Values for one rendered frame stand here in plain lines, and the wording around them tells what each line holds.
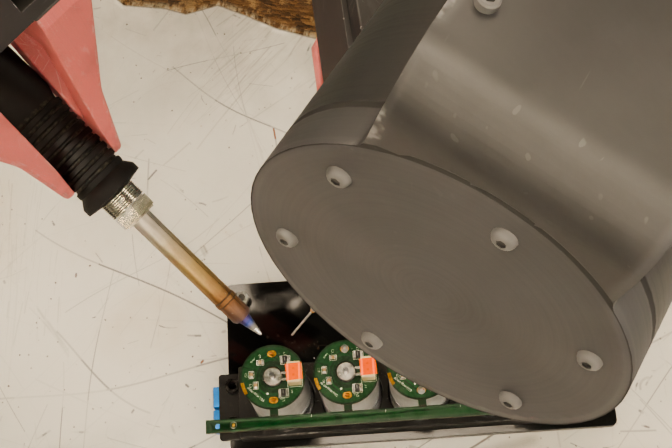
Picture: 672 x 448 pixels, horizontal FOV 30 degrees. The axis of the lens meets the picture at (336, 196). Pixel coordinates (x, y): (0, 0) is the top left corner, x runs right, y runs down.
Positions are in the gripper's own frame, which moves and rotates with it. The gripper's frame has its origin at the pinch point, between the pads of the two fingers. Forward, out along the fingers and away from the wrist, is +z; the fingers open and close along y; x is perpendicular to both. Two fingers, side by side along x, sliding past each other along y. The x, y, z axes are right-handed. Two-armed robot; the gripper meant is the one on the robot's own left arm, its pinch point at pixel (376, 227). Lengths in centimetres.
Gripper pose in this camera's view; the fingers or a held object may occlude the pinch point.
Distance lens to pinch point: 36.5
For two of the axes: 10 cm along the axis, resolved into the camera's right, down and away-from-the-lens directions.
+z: -2.9, 3.9, 8.8
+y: 1.3, 9.2, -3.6
